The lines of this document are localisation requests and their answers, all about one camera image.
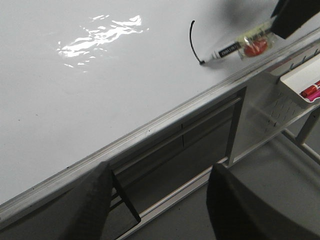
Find white pegboard stand panel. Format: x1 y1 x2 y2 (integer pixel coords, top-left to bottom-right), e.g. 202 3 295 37
109 44 320 240

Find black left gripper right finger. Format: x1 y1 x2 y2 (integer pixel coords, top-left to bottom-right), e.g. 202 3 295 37
206 163 320 240

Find white plastic marker tray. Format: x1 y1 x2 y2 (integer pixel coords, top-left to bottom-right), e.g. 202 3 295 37
278 54 320 109

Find white whiteboard with metal frame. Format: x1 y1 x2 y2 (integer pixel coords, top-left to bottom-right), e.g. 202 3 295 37
0 0 320 227

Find dark rectangular frame with bar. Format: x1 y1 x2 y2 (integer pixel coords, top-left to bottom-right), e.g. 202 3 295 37
101 87 247 225

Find red marker in tray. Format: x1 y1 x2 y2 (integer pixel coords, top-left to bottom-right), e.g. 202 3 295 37
300 81 320 98

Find white black whiteboard marker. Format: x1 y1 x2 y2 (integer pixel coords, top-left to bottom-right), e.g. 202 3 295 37
199 20 276 65

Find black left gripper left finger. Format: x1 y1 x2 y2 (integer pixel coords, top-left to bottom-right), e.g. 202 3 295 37
59 161 113 240

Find pink marker in tray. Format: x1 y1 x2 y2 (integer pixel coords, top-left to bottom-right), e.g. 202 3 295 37
306 90 320 102

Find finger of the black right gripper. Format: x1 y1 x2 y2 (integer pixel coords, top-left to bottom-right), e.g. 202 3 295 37
270 0 320 39

